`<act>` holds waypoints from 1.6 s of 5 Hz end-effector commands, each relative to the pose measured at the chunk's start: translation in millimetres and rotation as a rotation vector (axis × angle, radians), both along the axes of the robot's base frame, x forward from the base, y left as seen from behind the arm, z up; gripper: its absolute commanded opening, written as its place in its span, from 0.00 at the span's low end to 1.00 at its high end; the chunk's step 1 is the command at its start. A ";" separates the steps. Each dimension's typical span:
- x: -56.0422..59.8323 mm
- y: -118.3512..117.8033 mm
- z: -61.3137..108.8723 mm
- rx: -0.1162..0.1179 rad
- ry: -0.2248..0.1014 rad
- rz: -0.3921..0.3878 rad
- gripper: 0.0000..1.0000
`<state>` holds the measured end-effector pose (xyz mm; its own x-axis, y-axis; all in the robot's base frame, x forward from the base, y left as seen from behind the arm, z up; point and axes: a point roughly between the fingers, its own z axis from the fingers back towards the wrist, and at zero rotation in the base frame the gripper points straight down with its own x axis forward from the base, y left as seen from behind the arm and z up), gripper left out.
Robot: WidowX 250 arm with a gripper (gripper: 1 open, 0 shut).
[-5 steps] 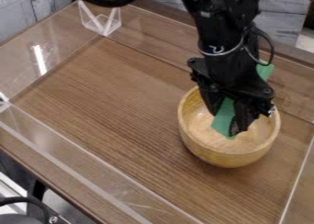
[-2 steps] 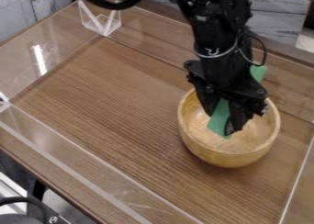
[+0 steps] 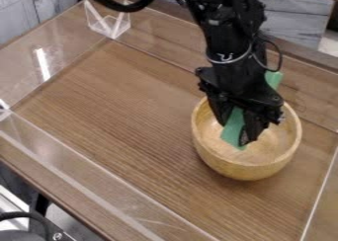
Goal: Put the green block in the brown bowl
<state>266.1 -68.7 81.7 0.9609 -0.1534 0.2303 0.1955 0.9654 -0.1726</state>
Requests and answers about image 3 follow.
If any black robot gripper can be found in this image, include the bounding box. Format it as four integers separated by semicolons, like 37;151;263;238
195;56;283;146

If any green rectangular block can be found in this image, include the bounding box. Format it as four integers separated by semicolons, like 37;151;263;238
220;71;283;150

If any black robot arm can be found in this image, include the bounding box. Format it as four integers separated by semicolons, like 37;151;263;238
93;0;283;148

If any light wooden bowl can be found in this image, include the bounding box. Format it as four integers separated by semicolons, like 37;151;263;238
189;98;302;181

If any black metal table leg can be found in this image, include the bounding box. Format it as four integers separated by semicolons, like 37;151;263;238
29;193;51;216

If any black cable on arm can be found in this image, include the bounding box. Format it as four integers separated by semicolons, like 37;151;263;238
251;36;283;73

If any clear acrylic tray wall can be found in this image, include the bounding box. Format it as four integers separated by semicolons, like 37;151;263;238
0;6;338;241

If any black cable under table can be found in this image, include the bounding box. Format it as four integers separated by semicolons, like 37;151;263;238
0;211;51;241

